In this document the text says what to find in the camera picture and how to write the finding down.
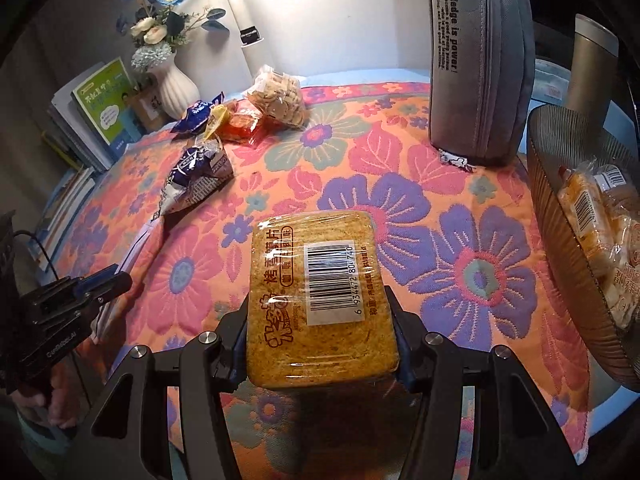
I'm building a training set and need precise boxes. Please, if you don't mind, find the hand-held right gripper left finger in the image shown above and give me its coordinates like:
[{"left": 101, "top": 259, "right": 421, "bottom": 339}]
[{"left": 87, "top": 300, "right": 251, "bottom": 480}]

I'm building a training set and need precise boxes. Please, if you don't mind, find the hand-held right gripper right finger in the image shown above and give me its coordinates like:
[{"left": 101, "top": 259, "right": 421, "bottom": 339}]
[{"left": 382, "top": 285, "right": 568, "bottom": 480}]

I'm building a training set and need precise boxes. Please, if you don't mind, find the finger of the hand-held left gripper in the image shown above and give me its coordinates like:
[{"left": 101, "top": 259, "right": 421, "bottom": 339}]
[
  {"left": 70, "top": 267, "right": 118, "bottom": 293},
  {"left": 80, "top": 271, "right": 133, "bottom": 311}
]

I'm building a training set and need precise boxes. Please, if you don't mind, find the brown toast slices packet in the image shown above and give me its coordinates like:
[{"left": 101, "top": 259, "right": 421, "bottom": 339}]
[{"left": 245, "top": 211, "right": 401, "bottom": 390}]

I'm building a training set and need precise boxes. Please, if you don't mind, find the blue white patterned snack packet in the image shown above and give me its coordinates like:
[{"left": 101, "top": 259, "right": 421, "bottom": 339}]
[{"left": 150, "top": 137, "right": 236, "bottom": 223}]

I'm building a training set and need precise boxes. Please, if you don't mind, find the dark blue puffed snack packet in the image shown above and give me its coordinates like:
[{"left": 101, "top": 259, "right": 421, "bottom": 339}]
[{"left": 167, "top": 147, "right": 211, "bottom": 186}]

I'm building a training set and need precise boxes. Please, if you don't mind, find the blue crinkled snack packet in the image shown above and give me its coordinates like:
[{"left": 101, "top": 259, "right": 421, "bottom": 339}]
[{"left": 170, "top": 91, "right": 226, "bottom": 134}]

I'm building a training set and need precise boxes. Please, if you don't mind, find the yellow clear snack packet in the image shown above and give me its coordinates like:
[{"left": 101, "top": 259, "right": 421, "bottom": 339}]
[{"left": 202, "top": 104, "right": 233, "bottom": 142}]

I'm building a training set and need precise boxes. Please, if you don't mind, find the red orange snack packet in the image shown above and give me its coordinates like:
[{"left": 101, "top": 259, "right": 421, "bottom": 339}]
[{"left": 220, "top": 100, "right": 273, "bottom": 147}]

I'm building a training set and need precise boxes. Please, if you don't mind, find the dark ribbed bowl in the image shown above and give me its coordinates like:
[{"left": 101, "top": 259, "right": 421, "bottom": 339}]
[{"left": 526, "top": 105, "right": 640, "bottom": 388}]

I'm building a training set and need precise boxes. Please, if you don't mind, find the orange cake packet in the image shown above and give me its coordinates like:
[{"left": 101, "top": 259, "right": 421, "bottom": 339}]
[{"left": 557, "top": 160, "right": 640, "bottom": 281}]

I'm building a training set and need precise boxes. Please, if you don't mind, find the clear bag of round crackers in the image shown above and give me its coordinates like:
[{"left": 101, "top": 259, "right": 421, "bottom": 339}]
[{"left": 245, "top": 65, "right": 307, "bottom": 131}]

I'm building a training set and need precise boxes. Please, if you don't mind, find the person's left forearm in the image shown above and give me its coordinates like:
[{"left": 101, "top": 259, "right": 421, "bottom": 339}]
[{"left": 0, "top": 410, "right": 91, "bottom": 480}]

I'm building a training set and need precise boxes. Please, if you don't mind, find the person's left hand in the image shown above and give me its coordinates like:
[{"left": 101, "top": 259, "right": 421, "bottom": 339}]
[{"left": 10, "top": 355, "right": 83, "bottom": 431}]

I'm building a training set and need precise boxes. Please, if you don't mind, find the stack of books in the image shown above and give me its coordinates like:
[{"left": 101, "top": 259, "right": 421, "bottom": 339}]
[{"left": 27, "top": 60, "right": 126, "bottom": 261}]

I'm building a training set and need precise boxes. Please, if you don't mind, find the small blue book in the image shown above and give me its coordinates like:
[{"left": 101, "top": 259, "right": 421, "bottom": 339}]
[{"left": 120, "top": 107, "right": 143, "bottom": 141}]

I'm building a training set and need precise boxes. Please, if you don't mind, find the green cover book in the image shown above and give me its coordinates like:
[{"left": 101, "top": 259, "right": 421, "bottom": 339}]
[{"left": 71, "top": 57, "right": 146, "bottom": 146}]

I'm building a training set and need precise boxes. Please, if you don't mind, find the black white fabric charm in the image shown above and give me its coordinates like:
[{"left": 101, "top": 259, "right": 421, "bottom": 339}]
[{"left": 439, "top": 149, "right": 475, "bottom": 173}]

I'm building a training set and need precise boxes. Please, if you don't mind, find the floral woven cloth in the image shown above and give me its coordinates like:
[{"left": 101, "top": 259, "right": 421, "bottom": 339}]
[{"left": 30, "top": 77, "right": 596, "bottom": 480}]

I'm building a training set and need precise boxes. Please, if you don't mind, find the artificial flower bouquet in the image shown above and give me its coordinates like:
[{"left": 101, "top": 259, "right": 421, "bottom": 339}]
[{"left": 112, "top": 0, "right": 231, "bottom": 73}]

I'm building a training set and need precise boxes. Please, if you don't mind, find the grey pencil case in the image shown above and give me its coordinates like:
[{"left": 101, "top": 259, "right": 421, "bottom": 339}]
[{"left": 425, "top": 0, "right": 536, "bottom": 168}]

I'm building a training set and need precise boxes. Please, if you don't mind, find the light blue tissue pack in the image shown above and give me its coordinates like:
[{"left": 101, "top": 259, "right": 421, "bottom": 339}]
[{"left": 532, "top": 57, "right": 573, "bottom": 111}]

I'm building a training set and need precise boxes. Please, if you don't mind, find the white desk lamp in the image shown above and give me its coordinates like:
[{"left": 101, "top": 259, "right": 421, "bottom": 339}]
[{"left": 210, "top": 0, "right": 291, "bottom": 86}]

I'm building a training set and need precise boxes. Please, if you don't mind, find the metal thermos bottle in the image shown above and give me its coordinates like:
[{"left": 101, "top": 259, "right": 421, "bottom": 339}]
[{"left": 565, "top": 14, "right": 623, "bottom": 111}]

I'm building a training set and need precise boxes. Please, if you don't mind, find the black cable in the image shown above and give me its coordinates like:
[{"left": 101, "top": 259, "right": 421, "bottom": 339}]
[{"left": 12, "top": 230, "right": 58, "bottom": 281}]

